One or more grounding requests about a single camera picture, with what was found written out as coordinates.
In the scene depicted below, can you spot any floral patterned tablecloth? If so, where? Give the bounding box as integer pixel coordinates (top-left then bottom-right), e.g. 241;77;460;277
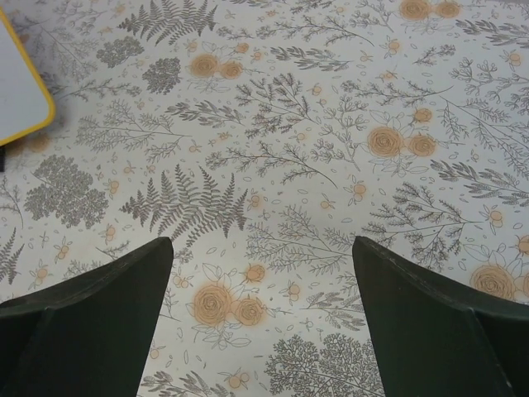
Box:
1;1;528;396

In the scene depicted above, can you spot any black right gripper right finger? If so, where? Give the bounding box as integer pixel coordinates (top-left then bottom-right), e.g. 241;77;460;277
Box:
352;237;528;396

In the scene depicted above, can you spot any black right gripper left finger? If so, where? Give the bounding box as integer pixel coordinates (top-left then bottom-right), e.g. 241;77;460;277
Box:
1;237;173;396

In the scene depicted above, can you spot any yellow framed whiteboard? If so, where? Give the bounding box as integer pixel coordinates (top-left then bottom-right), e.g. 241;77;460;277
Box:
0;13;55;146

